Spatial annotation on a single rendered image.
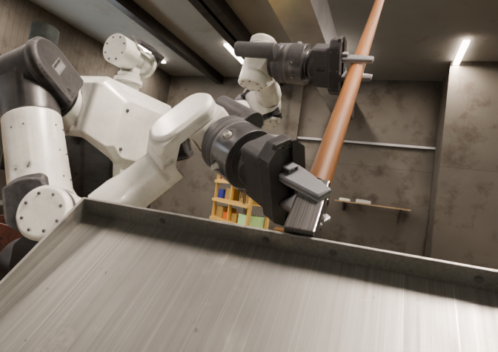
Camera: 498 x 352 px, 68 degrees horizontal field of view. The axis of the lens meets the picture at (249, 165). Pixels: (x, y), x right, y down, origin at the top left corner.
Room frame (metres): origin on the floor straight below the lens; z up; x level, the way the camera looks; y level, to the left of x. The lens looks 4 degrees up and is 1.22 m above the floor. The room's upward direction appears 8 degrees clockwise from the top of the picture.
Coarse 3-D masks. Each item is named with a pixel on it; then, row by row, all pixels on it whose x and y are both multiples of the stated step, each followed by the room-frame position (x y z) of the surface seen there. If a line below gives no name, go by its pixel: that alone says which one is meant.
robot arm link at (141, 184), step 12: (144, 156) 0.57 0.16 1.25; (132, 168) 0.56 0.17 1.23; (144, 168) 0.55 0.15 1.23; (108, 180) 0.56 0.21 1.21; (120, 180) 0.55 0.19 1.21; (132, 180) 0.55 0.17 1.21; (144, 180) 0.55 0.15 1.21; (156, 180) 0.56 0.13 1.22; (96, 192) 0.55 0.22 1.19; (108, 192) 0.54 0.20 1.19; (120, 192) 0.54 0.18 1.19; (132, 192) 0.55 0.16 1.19; (144, 192) 0.55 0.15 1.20; (156, 192) 0.57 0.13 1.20; (132, 204) 0.55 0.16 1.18; (144, 204) 0.57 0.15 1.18
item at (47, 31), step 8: (32, 24) 5.43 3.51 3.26; (40, 24) 5.41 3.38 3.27; (48, 24) 5.48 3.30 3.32; (32, 32) 5.42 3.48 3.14; (40, 32) 5.41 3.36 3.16; (48, 32) 5.46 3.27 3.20; (56, 32) 5.58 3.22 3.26; (56, 40) 5.62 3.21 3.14; (0, 136) 5.23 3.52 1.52; (0, 144) 5.24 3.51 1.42; (0, 152) 5.25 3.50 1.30; (0, 168) 5.52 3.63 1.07; (0, 200) 5.65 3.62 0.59; (0, 208) 5.19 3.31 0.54
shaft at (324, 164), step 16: (384, 0) 1.24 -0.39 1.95; (368, 32) 0.90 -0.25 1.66; (368, 48) 0.82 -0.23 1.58; (352, 64) 0.74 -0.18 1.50; (352, 80) 0.67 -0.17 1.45; (352, 96) 0.62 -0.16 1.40; (336, 112) 0.57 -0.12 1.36; (336, 128) 0.53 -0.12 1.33; (320, 144) 0.51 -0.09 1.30; (336, 144) 0.50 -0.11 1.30; (320, 160) 0.47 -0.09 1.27; (336, 160) 0.48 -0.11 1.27; (320, 176) 0.44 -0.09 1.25
